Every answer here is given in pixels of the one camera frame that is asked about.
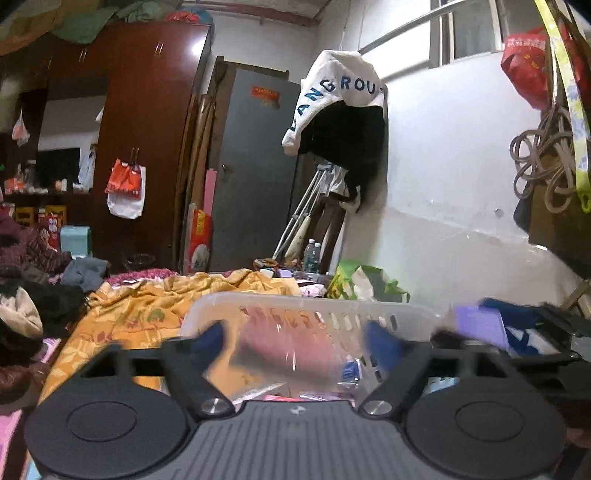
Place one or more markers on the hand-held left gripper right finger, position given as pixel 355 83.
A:
pixel 379 345

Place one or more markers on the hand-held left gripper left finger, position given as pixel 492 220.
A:
pixel 211 342

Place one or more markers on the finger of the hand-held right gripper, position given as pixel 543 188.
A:
pixel 450 340
pixel 561 318

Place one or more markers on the plain purple carton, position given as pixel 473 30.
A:
pixel 478 323

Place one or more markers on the white plastic basket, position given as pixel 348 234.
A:
pixel 323 309

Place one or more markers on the clear pink packet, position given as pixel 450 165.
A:
pixel 286 346

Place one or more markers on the blue tote bag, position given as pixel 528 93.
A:
pixel 519 323

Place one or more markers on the green tote bag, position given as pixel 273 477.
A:
pixel 364 281

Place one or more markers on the yellow orange blanket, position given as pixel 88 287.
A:
pixel 138 309

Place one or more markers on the olive brown hanging bag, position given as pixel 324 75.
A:
pixel 563 230

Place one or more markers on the red printed sack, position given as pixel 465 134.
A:
pixel 198 240

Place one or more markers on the black waste bin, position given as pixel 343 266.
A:
pixel 139 263

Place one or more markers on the clear water bottle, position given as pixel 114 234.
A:
pixel 312 256

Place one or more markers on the grey cloth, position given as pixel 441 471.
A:
pixel 85 274

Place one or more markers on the pink strip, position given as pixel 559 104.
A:
pixel 211 194

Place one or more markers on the metal crutches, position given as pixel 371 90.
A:
pixel 300 207

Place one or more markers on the black cloth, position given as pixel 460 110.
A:
pixel 55 304

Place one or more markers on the grey door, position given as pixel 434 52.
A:
pixel 254 184

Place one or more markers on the wooden boards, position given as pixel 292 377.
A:
pixel 201 175

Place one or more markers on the light blue box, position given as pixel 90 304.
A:
pixel 75 240

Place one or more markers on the orange white plastic bag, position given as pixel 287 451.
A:
pixel 124 184

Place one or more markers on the beige cloth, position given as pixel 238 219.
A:
pixel 21 318

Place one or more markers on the maroon cloth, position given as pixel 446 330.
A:
pixel 32 249

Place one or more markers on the black hanging garment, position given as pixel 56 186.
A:
pixel 351 138

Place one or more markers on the brown wooden wardrobe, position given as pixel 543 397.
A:
pixel 147 138

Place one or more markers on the yellow crate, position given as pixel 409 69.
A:
pixel 27 216

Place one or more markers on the black television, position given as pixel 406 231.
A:
pixel 57 167

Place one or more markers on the red plastic bag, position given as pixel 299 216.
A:
pixel 526 64

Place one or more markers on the white printed jacket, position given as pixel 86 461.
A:
pixel 332 78

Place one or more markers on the pink white plastic bag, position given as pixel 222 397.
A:
pixel 20 130

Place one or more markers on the window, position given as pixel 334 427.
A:
pixel 466 27

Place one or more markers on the green cloth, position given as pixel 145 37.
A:
pixel 83 25

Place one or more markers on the metal clothes rail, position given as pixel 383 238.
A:
pixel 406 27

